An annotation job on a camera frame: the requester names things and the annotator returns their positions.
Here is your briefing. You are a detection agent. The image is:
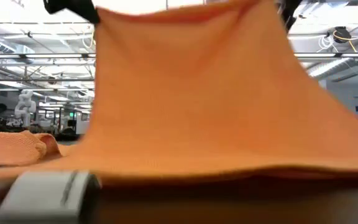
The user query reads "orange microfiber towel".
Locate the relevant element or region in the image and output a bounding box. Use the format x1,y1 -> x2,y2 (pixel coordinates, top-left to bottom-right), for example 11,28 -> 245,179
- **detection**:
0,125 -> 62,168
0,0 -> 358,224

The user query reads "white cabinet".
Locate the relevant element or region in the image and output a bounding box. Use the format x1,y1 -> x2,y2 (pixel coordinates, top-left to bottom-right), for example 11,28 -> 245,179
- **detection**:
75,111 -> 90,135

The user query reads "black ceiling cable reel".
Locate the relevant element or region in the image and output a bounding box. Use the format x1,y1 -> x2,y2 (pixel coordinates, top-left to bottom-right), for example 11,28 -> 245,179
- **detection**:
333,26 -> 353,40

